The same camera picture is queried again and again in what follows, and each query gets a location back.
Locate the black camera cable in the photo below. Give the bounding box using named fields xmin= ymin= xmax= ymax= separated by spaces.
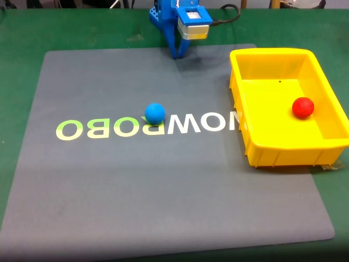
xmin=211 ymin=3 xmax=242 ymax=27

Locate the clear tape piece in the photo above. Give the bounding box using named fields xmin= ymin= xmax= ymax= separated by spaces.
xmin=320 ymin=159 xmax=345 ymax=172

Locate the blue ball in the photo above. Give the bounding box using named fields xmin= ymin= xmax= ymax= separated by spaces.
xmin=144 ymin=103 xmax=166 ymax=126

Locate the silver camera box blue mount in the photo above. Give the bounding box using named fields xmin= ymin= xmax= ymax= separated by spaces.
xmin=174 ymin=6 xmax=214 ymax=40

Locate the green table cover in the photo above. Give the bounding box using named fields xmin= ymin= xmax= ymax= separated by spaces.
xmin=0 ymin=8 xmax=349 ymax=262

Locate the yellow plastic bin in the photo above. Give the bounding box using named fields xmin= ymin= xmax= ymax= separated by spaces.
xmin=228 ymin=47 xmax=349 ymax=169

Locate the red ball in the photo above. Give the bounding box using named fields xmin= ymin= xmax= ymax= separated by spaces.
xmin=292 ymin=97 xmax=315 ymax=119

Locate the grey printed mat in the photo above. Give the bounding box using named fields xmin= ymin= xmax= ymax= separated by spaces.
xmin=0 ymin=43 xmax=336 ymax=258

